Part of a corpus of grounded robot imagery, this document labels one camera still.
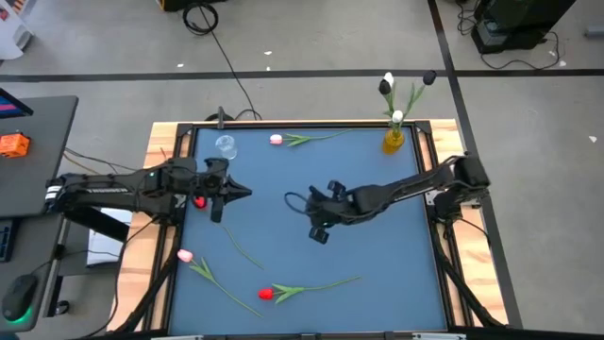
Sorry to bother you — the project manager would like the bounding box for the clear glass vase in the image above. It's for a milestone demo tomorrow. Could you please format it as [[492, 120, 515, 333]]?
[[215, 134, 239, 161]]

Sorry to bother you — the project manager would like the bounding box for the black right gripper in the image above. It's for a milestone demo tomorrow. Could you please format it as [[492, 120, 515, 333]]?
[[304, 178, 365, 246]]

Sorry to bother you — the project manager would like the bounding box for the red artificial tulip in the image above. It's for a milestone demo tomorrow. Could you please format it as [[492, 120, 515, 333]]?
[[258, 275, 362, 306], [193, 195, 266, 271]]

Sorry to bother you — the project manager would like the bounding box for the blue table mat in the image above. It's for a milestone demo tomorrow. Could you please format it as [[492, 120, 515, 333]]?
[[168, 127, 448, 335]]

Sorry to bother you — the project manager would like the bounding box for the white paper sheet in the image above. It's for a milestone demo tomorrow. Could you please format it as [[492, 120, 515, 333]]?
[[86, 206, 134, 268]]

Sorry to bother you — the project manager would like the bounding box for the coiled black floor cable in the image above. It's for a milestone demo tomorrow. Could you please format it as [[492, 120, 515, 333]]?
[[182, 2, 263, 122]]

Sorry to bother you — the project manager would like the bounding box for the laptop screen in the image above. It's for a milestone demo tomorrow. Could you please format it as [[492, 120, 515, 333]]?
[[0, 88, 34, 120]]

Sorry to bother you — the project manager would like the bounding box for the dark grey desk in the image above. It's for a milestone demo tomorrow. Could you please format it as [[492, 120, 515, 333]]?
[[0, 95, 80, 334]]

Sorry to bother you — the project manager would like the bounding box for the pink artificial tulip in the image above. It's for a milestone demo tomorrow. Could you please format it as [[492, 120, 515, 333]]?
[[269, 127, 353, 148], [176, 248, 263, 319]]

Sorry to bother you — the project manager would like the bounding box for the yellow glass vase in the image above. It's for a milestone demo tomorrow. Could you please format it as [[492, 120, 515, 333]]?
[[382, 127, 406, 156]]

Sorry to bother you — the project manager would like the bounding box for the black aluminium table frame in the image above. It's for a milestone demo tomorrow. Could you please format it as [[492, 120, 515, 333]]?
[[112, 120, 509, 340]]

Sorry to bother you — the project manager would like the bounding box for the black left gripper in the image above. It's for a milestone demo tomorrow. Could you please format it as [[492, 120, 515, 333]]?
[[161, 156, 253, 225]]

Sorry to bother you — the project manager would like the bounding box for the white box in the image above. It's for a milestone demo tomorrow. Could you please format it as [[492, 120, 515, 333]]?
[[0, 0, 35, 61]]

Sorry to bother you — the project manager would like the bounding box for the black computer mouse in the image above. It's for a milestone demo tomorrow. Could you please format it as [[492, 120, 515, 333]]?
[[1, 273, 39, 323]]

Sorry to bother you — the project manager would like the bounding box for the black artificial tulip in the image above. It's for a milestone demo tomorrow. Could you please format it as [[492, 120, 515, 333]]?
[[377, 78, 397, 131], [400, 69, 438, 125]]

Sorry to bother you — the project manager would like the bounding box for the orange box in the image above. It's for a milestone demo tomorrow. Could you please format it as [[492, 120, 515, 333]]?
[[0, 132, 31, 159]]

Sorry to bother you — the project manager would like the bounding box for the black equipment case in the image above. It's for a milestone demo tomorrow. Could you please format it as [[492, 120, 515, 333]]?
[[470, 0, 578, 55]]

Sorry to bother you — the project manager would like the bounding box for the black floor box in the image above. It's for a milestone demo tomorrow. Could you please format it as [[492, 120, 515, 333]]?
[[157, 0, 227, 13]]

